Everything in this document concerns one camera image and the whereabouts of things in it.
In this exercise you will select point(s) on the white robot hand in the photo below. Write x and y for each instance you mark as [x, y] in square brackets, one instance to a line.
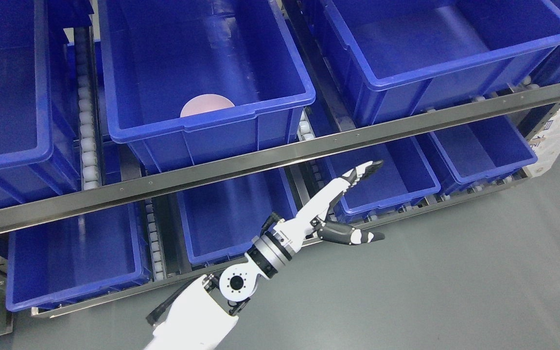
[311, 218]

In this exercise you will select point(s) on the pink bowl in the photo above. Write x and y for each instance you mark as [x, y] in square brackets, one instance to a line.
[205, 103]

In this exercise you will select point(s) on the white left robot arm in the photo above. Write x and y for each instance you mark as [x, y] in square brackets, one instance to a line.
[202, 312]

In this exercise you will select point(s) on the blue bin lower middle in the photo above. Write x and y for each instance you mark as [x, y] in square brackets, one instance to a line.
[221, 219]

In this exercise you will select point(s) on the blue bin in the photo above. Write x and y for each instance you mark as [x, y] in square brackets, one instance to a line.
[476, 153]
[78, 258]
[221, 219]
[406, 177]
[38, 127]
[158, 54]
[392, 59]

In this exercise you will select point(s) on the blue bin upper middle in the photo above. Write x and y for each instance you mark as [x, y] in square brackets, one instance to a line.
[158, 54]

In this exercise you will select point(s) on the blue bin lower right centre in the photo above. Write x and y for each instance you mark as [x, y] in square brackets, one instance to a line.
[406, 177]

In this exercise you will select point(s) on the blue bin lower far right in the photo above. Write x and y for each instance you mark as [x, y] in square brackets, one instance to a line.
[476, 153]

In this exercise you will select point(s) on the blue bin upper right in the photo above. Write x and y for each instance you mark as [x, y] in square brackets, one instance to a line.
[392, 59]

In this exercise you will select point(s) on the white sign with blue letters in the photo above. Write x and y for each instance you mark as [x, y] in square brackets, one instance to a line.
[546, 144]

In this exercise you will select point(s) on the blue bin lower left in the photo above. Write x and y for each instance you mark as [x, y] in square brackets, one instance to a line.
[78, 258]

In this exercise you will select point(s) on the blue bin upper left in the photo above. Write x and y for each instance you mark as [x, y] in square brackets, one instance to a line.
[38, 127]

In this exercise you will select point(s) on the steel shelf rail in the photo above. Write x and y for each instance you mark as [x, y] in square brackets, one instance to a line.
[78, 203]

